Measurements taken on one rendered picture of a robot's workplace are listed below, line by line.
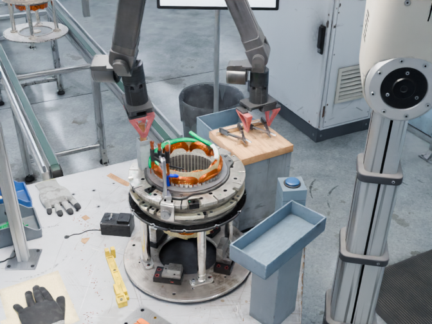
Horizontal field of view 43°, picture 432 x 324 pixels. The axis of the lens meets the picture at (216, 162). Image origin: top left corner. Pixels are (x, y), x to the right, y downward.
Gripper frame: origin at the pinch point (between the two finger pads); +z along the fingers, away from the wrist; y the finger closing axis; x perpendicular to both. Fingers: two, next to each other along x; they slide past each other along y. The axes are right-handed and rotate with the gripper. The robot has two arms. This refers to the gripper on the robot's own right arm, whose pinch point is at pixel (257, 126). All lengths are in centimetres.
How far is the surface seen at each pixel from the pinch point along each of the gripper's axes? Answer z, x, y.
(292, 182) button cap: 4.1, 26.7, 5.5
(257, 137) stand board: 1.9, 3.3, 2.2
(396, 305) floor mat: 109, 11, -73
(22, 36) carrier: 26, -209, 31
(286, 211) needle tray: 4.2, 36.9, 15.1
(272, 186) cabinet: 15.7, 11.8, 1.4
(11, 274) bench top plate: 28, -4, 82
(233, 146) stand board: 1.7, 4.5, 11.9
